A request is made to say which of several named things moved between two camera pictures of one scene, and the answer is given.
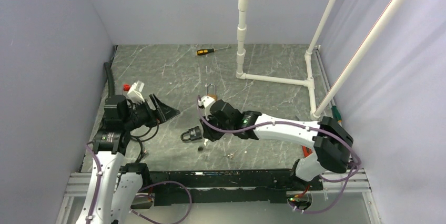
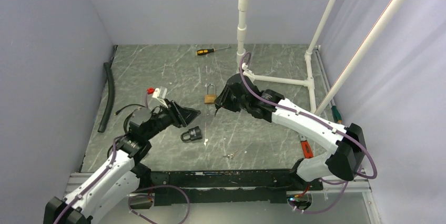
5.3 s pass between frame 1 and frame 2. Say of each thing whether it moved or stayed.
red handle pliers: stayed
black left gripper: moved
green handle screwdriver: stayed
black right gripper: moved
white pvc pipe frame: stayed
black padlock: stayed
